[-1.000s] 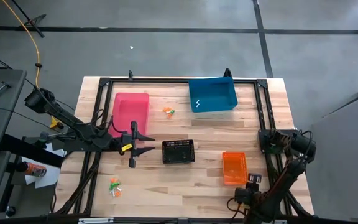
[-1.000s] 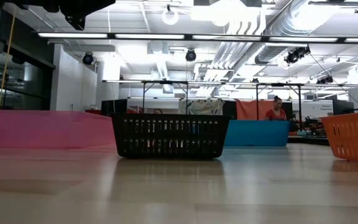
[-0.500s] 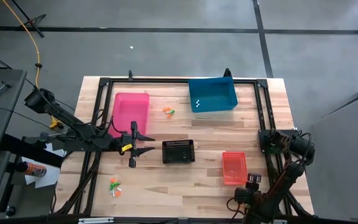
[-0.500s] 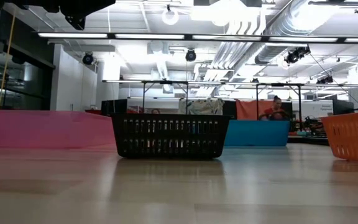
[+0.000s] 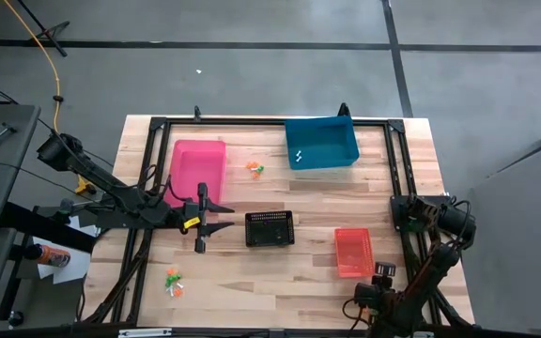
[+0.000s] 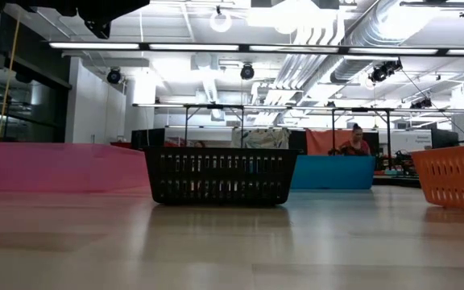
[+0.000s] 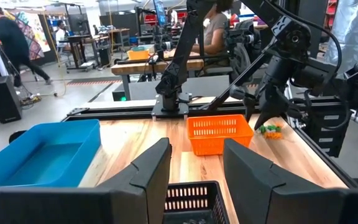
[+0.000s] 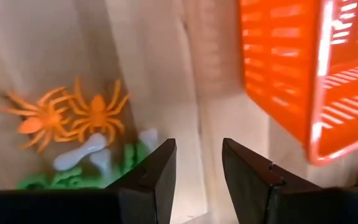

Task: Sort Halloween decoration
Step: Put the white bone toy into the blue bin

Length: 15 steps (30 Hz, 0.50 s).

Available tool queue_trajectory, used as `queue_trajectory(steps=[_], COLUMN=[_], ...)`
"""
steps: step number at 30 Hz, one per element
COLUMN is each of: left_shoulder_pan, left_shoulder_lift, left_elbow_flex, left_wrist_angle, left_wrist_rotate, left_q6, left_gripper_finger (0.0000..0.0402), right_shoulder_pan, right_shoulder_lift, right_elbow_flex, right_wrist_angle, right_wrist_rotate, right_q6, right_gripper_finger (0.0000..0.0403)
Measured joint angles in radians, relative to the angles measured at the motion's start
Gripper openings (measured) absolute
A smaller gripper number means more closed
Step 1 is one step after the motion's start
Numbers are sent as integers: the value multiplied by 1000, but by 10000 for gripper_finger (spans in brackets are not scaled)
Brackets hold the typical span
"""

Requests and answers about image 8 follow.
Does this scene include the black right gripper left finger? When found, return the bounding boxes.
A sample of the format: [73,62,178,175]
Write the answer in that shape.
[106,138,178,224]

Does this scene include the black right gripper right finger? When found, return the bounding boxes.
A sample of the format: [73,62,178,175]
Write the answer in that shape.
[222,138,323,224]

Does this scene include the white plastic bone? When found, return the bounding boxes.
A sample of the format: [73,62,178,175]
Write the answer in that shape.
[52,133,108,172]
[89,148,113,185]

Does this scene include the green plastic toy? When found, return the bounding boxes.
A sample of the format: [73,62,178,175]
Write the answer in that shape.
[16,166,106,190]
[116,141,150,177]

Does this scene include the orange plastic spider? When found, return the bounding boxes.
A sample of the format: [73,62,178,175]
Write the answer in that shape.
[62,77,131,146]

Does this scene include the orange slotted plastic basket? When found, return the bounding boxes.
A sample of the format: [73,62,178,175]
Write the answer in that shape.
[239,0,358,166]

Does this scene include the green and orange small toys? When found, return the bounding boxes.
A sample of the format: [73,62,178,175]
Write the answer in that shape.
[0,86,75,155]

